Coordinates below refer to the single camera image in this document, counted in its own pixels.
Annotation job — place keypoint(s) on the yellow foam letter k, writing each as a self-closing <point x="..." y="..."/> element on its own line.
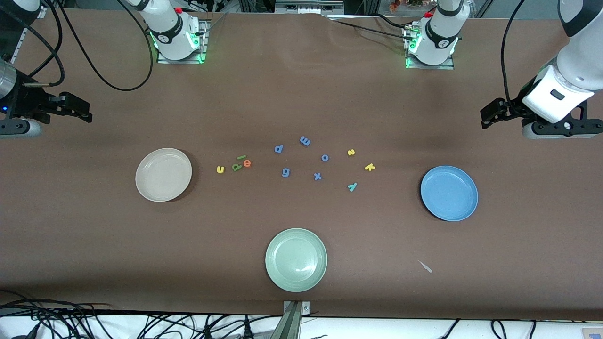
<point x="369" y="167"/>

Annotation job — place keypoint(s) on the beige plate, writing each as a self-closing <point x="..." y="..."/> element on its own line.
<point x="163" y="175"/>

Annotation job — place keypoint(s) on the small grey tape scrap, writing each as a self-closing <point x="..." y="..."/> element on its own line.
<point x="425" y="266"/>

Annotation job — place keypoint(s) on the grey metal camera post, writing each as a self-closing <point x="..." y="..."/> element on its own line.
<point x="293" y="320"/>

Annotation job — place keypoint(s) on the grey metal frame rail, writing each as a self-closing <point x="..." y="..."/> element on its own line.
<point x="308" y="7"/>

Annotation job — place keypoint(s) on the pale green plate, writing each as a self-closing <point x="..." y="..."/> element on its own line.
<point x="296" y="260"/>

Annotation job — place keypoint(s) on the blue plate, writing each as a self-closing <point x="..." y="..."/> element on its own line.
<point x="449" y="193"/>

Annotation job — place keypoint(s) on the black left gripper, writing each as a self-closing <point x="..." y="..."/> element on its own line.
<point x="513" y="106"/>

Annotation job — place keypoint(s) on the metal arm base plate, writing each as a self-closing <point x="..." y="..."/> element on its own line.
<point x="431" y="67"/>
<point x="179" y="61"/>

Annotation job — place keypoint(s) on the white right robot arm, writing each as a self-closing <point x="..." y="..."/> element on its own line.
<point x="172" y="33"/>

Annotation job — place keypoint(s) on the brown table cover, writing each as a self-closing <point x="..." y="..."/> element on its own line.
<point x="301" y="94"/>

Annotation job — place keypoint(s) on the green foam letter p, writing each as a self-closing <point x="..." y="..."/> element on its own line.
<point x="235" y="167"/>

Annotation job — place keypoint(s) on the blue foam letter m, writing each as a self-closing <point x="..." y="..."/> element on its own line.
<point x="305" y="141"/>

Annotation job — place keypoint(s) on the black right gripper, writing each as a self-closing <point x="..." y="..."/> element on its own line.
<point x="24" y="101"/>

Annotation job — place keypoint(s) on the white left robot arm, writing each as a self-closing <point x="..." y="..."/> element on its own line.
<point x="579" y="66"/>

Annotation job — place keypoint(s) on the aluminium table edge rail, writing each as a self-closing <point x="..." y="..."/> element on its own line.
<point x="16" y="47"/>

